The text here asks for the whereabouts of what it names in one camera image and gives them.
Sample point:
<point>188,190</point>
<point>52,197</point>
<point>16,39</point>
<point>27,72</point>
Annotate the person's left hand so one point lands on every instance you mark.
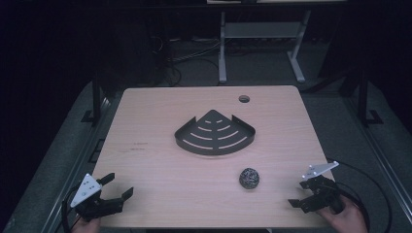
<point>85,226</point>

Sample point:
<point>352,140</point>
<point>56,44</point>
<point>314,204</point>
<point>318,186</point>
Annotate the white metal desk frame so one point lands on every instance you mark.
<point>259,30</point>

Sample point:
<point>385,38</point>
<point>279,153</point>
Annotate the black slotted corner shelf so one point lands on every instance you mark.
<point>214,137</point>

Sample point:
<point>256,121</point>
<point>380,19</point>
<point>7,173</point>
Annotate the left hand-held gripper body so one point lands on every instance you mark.
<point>86,191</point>

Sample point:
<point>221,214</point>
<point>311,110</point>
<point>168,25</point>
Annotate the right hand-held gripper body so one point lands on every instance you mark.
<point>324,194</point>

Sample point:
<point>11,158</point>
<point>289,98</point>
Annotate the person's right hand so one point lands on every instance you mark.
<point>348,220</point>

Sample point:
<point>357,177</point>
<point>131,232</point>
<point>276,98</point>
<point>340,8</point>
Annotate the black metal stand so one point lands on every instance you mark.
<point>363,100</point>
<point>96,97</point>

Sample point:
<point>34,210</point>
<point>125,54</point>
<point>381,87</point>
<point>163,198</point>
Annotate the aluminium frame rail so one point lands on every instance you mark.
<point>77,161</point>
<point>382,161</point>

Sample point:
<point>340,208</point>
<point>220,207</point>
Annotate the steel wool ball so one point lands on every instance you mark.
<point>249,178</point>

